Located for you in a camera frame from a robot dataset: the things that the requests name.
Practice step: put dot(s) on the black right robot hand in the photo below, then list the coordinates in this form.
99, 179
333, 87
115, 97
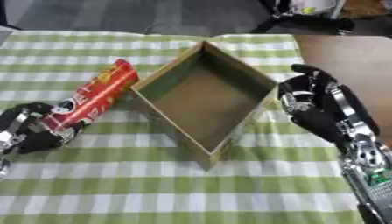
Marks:
316, 113

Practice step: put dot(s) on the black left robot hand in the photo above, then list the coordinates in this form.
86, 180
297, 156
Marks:
31, 140

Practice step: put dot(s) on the red cylindrical canister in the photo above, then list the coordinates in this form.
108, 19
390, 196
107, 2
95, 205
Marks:
92, 96

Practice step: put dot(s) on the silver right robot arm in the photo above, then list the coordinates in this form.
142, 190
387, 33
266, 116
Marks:
368, 175

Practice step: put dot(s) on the open tan cardboard box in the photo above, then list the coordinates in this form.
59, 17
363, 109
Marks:
204, 102

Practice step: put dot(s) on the black tripod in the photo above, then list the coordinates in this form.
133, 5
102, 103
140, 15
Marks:
306, 20

